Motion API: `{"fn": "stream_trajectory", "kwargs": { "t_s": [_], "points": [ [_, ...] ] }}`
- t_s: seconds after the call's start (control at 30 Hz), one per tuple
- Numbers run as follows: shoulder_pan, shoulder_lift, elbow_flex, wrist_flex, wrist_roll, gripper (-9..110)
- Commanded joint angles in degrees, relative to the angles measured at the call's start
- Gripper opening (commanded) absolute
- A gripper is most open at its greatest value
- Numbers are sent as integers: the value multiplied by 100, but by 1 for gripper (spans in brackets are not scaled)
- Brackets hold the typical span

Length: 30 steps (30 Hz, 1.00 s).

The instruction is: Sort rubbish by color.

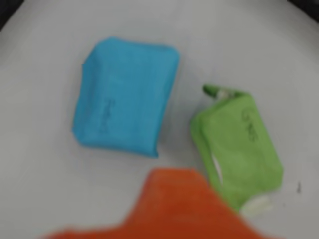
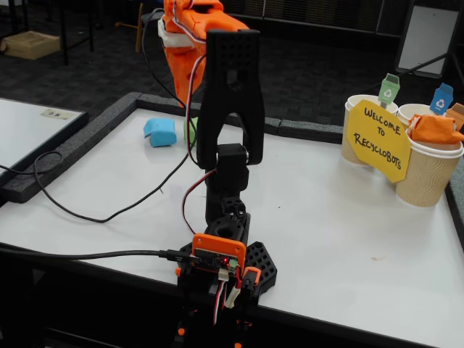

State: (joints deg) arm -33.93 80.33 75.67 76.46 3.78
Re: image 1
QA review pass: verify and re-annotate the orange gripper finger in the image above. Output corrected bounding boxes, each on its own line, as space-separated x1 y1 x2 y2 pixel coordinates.
42 168 282 239

